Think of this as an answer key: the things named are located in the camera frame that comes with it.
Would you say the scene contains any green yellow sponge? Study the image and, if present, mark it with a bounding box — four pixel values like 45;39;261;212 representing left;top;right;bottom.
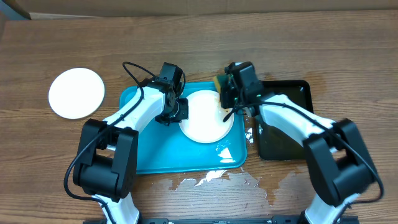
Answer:
213;74;230;94

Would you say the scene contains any white plate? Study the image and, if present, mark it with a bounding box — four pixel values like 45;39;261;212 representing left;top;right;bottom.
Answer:
179;90;234;144
48;68;105;119

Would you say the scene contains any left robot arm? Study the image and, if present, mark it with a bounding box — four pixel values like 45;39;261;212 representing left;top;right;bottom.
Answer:
63;63;188;223

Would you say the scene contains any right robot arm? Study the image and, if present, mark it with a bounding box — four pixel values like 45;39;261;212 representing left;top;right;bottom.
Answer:
214;62;381;223

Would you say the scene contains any teal plastic tray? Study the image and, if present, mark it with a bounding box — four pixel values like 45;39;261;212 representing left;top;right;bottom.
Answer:
137;82;248;174

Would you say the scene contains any black water tray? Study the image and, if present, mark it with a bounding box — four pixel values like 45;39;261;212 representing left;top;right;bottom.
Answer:
256;80;313;161

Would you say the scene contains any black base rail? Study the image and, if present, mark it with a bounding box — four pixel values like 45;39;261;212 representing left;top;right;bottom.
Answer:
83;215;360;224

